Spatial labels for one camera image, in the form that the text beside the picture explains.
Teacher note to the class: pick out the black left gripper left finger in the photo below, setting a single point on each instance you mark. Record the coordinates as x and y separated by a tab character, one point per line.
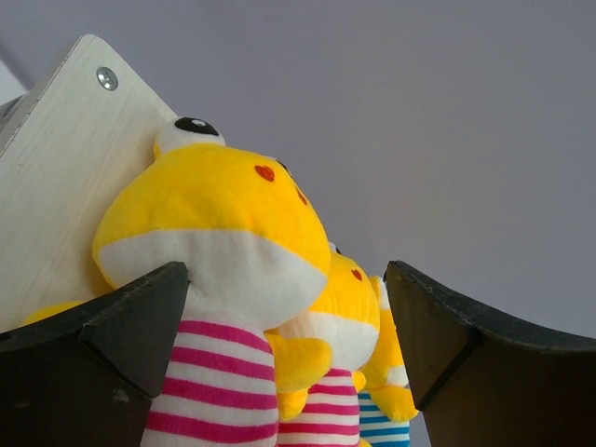
88	375

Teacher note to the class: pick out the white two-tier wooden shelf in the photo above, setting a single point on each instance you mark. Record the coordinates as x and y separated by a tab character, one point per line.
82	133

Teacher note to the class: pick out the yellow frog toy blue stripes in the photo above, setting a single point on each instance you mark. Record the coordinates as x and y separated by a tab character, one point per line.
385	403

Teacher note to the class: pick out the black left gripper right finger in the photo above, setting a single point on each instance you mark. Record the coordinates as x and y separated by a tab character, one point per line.
482	377

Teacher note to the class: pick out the yellow frog toy red stripes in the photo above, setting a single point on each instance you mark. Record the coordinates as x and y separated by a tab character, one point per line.
347	316

